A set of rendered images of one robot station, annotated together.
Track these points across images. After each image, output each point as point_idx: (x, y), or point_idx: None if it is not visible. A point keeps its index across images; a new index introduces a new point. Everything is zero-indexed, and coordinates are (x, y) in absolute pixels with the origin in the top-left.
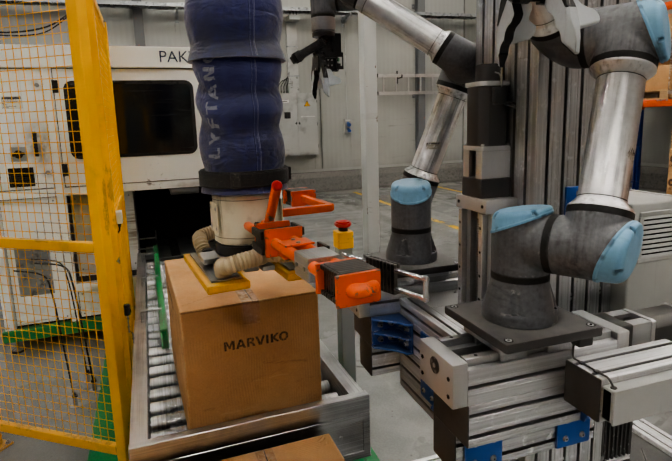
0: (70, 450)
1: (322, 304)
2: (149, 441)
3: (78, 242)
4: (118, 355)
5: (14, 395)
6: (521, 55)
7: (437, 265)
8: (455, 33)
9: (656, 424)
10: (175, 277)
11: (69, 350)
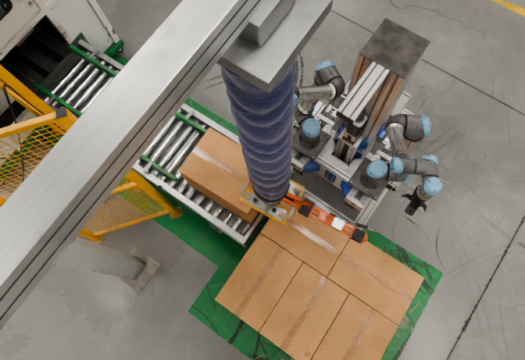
0: (134, 218)
1: (141, 29)
2: (246, 237)
3: (126, 187)
4: (162, 197)
5: (101, 226)
6: (373, 114)
7: (323, 144)
8: (336, 88)
9: (356, 60)
10: (208, 186)
11: (33, 163)
